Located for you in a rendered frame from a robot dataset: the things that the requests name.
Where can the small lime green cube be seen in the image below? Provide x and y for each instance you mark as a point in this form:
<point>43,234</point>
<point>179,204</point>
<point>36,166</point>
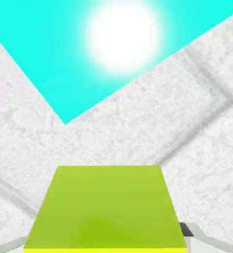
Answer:
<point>106,209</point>

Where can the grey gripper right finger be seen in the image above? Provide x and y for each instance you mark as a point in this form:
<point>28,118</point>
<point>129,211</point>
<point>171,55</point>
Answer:
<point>203,237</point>

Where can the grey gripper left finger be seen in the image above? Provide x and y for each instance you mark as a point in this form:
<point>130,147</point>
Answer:
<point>7,245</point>

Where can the large cyan box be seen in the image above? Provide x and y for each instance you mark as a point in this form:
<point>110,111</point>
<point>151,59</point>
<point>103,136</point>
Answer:
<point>55,49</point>

